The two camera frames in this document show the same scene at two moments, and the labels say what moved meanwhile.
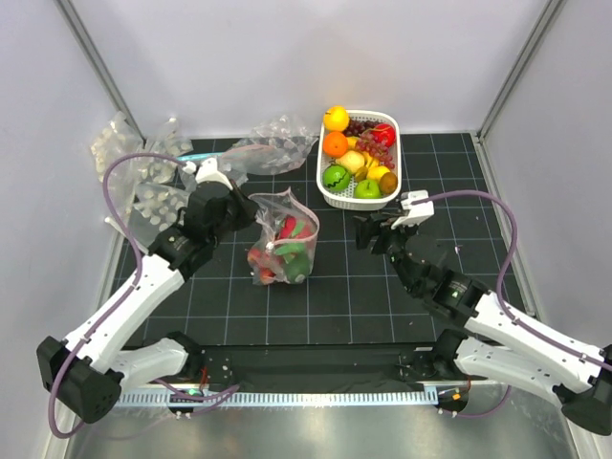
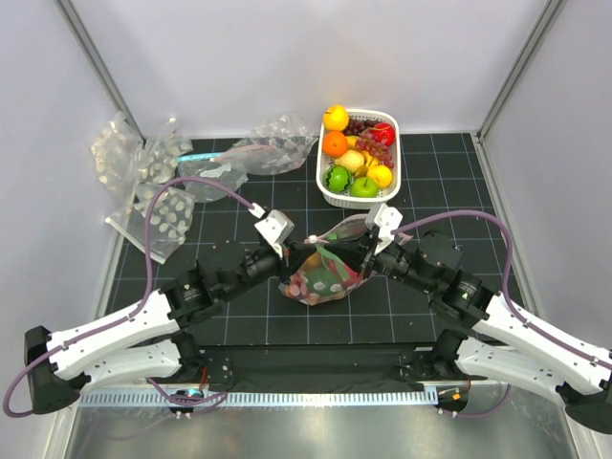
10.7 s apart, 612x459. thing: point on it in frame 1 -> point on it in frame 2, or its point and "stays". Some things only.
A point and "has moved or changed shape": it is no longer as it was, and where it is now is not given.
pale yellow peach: x=352 y=161 stays
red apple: x=384 y=133 stays
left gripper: x=247 y=208 -> x=294 y=254
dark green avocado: x=296 y=266 has moved or changed shape
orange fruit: x=335 y=143 stays
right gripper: x=364 y=230 -> x=358 y=251
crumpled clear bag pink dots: x=275 y=144 stays
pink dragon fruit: x=293 y=229 has moved or changed shape
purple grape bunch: x=373 y=144 stays
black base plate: x=315 y=365 stays
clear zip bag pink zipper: x=290 y=230 has moved or changed shape
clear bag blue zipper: x=193 y=160 stays
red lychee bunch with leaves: x=264 y=265 has moved or changed shape
